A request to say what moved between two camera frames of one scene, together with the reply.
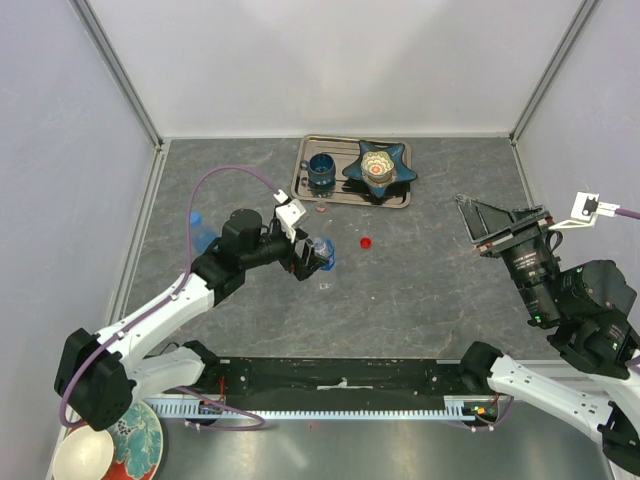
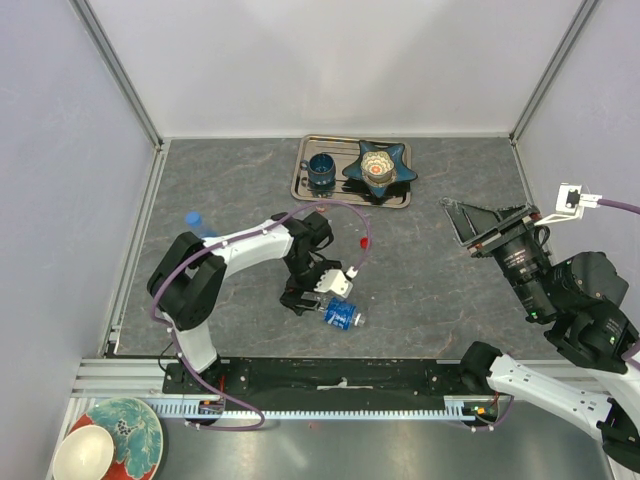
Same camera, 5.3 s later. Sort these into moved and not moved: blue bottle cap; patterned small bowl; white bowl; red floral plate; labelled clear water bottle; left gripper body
Moved: labelled clear water bottle; left gripper body
Not moved: red floral plate; blue bottle cap; white bowl; patterned small bowl
